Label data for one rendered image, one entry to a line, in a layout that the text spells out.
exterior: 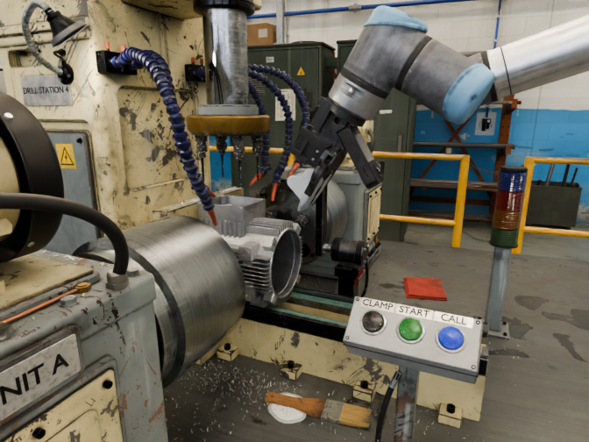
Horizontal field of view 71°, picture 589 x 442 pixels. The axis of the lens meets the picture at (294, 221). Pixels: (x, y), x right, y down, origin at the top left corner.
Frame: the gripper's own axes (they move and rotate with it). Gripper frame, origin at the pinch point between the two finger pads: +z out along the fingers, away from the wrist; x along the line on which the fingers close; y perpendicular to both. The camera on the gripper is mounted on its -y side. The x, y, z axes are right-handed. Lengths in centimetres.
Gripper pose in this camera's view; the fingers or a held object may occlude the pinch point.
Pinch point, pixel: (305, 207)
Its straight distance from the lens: 80.0
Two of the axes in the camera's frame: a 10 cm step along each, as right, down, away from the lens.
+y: -7.9, -5.7, 2.2
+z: -4.5, 7.8, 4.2
